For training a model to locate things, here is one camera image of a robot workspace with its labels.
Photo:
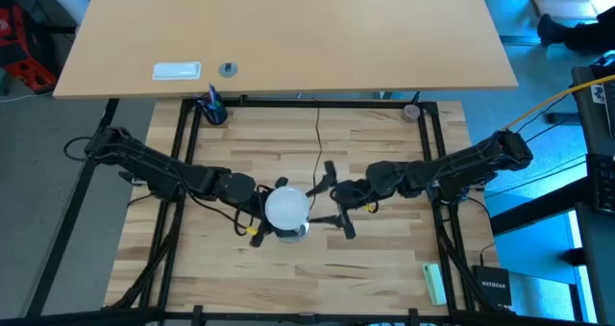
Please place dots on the black electronic device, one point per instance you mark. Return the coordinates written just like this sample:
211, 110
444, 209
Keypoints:
603, 182

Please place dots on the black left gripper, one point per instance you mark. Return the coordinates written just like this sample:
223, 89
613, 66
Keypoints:
263, 220

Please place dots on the person's leg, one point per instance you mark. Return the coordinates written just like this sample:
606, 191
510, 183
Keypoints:
586, 37

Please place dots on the black Netgear network switch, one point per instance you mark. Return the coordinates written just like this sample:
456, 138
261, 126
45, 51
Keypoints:
494, 286

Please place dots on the green marker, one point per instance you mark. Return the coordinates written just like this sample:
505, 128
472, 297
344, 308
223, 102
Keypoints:
219, 107

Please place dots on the black metal table frame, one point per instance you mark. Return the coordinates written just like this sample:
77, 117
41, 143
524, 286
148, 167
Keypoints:
278, 103

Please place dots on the white rectangular box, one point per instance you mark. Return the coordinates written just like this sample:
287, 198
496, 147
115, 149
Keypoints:
177, 70

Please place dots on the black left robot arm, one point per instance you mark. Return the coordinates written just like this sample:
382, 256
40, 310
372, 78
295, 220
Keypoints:
158, 169

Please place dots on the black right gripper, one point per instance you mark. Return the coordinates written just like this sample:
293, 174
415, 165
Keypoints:
353, 193

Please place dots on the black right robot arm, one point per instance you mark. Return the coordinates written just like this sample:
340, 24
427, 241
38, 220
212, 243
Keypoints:
456, 169

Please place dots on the blue pen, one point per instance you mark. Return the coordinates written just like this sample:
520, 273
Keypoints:
212, 95

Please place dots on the black floor strip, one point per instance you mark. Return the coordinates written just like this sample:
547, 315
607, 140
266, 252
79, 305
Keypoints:
62, 234

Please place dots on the grey round desk grommet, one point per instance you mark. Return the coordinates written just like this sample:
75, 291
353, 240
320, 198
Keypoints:
228, 69

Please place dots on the white lightbulb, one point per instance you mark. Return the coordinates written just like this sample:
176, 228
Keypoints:
287, 208

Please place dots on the chrome lamp socket base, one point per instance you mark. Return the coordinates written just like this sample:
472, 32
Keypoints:
294, 235

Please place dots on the light green block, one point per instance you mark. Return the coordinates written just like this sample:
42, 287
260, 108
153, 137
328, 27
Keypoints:
434, 283

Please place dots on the beige wooden desk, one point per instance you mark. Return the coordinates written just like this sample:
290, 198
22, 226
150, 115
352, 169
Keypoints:
288, 32

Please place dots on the red tool case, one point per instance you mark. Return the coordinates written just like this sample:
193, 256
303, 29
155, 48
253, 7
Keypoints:
21, 47

